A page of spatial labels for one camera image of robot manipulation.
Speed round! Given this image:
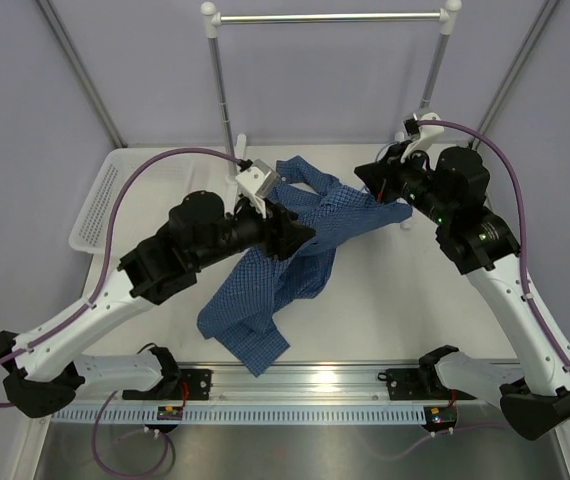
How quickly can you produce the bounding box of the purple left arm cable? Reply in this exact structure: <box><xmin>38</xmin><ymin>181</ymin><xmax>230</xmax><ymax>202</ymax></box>
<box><xmin>0</xmin><ymin>147</ymin><xmax>256</xmax><ymax>476</ymax></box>

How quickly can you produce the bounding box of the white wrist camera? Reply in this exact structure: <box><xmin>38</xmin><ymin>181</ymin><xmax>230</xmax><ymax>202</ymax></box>
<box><xmin>235</xmin><ymin>160</ymin><xmax>281</xmax><ymax>219</ymax></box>
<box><xmin>401</xmin><ymin>109</ymin><xmax>444</xmax><ymax>163</ymax></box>

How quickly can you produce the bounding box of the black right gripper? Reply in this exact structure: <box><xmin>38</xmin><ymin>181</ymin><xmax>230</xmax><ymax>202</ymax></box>
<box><xmin>357</xmin><ymin>141</ymin><xmax>453</xmax><ymax>227</ymax></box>

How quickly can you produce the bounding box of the aluminium mounting rail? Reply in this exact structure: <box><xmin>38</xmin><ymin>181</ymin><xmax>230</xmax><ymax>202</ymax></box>
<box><xmin>114</xmin><ymin>363</ymin><xmax>521</xmax><ymax>404</ymax></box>

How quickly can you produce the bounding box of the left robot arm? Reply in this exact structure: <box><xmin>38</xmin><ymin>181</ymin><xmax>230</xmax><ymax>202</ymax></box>
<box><xmin>0</xmin><ymin>191</ymin><xmax>315</xmax><ymax>418</ymax></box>

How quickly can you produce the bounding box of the blue plaid shirt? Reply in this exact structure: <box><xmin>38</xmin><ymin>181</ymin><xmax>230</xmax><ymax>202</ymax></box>
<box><xmin>197</xmin><ymin>156</ymin><xmax>412</xmax><ymax>376</ymax></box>

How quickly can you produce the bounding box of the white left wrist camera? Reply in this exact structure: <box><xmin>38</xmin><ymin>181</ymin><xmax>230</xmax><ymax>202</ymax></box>
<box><xmin>235</xmin><ymin>160</ymin><xmax>281</xmax><ymax>219</ymax></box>

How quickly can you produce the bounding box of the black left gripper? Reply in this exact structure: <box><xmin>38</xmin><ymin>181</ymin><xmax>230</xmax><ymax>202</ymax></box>
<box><xmin>192</xmin><ymin>194</ymin><xmax>315</xmax><ymax>271</ymax></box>

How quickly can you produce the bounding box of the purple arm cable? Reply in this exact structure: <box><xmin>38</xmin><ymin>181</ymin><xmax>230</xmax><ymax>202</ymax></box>
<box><xmin>0</xmin><ymin>147</ymin><xmax>256</xmax><ymax>476</ymax></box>
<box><xmin>364</xmin><ymin>119</ymin><xmax>570</xmax><ymax>461</ymax></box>

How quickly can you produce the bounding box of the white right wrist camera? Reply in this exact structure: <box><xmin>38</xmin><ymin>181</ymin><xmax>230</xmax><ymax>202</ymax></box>
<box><xmin>401</xmin><ymin>109</ymin><xmax>444</xmax><ymax>163</ymax></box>

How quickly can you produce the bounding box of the aluminium frame post right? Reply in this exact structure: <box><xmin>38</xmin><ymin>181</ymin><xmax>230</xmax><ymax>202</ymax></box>
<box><xmin>477</xmin><ymin>0</ymin><xmax>563</xmax><ymax>135</ymax></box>

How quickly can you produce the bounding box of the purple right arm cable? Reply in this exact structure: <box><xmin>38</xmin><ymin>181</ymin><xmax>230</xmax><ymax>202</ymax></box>
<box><xmin>364</xmin><ymin>119</ymin><xmax>570</xmax><ymax>461</ymax></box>

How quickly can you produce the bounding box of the white and silver clothes rack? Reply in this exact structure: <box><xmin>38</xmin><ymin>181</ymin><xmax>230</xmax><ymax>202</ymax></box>
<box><xmin>193</xmin><ymin>1</ymin><xmax>462</xmax><ymax>146</ymax></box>

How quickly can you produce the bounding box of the white plastic basket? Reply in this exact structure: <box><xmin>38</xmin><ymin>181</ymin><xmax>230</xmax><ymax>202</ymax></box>
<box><xmin>69</xmin><ymin>148</ymin><xmax>234</xmax><ymax>258</ymax></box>

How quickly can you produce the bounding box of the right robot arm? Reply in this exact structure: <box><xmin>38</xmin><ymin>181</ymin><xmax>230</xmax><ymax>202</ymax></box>
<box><xmin>354</xmin><ymin>143</ymin><xmax>570</xmax><ymax>440</ymax></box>

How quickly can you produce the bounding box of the white slotted cable duct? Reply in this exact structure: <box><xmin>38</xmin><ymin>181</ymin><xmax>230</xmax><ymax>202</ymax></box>
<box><xmin>51</xmin><ymin>404</ymin><xmax>427</xmax><ymax>425</ymax></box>

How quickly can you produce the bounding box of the aluminium frame post left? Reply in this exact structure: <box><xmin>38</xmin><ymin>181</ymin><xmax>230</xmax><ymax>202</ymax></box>
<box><xmin>34</xmin><ymin>0</ymin><xmax>127</xmax><ymax>149</ymax></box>

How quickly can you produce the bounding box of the aluminium frame post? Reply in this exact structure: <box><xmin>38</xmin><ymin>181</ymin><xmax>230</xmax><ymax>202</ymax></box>
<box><xmin>34</xmin><ymin>0</ymin><xmax>127</xmax><ymax>149</ymax></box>
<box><xmin>477</xmin><ymin>0</ymin><xmax>563</xmax><ymax>135</ymax></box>

